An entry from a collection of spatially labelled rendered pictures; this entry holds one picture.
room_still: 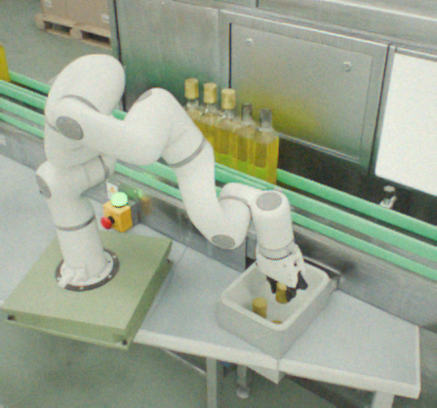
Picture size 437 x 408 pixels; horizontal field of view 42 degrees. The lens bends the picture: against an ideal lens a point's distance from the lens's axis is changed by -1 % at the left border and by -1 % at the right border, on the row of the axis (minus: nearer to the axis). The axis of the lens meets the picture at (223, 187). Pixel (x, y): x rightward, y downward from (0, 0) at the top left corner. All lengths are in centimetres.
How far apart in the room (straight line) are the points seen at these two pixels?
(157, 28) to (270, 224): 88
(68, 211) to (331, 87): 69
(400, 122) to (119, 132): 70
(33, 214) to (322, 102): 91
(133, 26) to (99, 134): 94
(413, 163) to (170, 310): 67
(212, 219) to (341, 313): 49
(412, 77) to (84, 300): 89
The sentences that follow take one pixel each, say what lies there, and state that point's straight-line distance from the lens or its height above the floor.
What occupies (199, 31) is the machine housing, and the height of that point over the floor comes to 123.
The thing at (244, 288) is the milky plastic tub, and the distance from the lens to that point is 137.
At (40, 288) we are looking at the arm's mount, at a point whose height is 81.
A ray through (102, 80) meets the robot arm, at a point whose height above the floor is 136.
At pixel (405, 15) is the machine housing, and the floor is 139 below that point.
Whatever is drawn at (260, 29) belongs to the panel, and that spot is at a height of 129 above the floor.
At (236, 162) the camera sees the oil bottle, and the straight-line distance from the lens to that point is 150.
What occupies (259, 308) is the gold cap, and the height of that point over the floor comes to 81.
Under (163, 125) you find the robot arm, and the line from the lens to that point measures 97.
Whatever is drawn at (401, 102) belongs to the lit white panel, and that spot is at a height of 120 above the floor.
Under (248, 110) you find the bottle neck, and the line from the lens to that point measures 144.
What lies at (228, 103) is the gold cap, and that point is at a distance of 146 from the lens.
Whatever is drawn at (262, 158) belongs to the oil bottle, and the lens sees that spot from 144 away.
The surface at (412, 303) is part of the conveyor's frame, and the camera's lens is 140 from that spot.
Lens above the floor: 174
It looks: 33 degrees down
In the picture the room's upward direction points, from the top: straight up
